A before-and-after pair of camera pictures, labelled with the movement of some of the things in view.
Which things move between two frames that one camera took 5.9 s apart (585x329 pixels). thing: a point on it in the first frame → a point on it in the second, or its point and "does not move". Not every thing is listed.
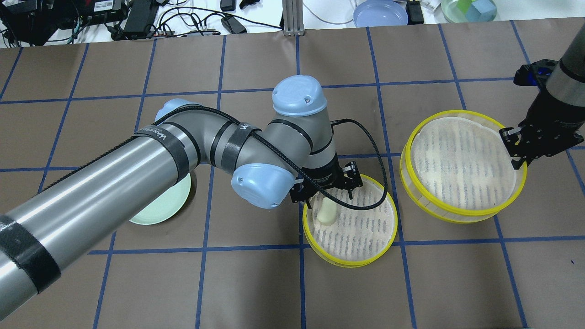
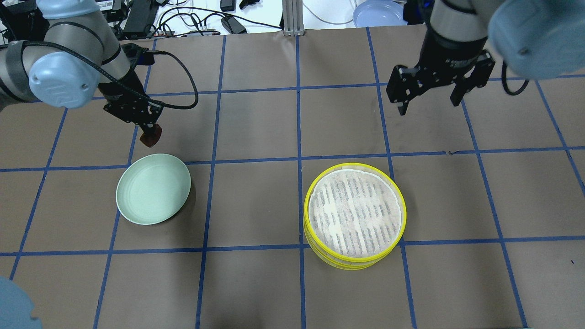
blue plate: x=379 y=13 does not move
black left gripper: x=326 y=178 → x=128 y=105
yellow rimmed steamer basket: x=454 y=167 → x=354 y=213
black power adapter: x=232 y=25 does not move
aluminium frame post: x=293 y=18 does not move
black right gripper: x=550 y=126 → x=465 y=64
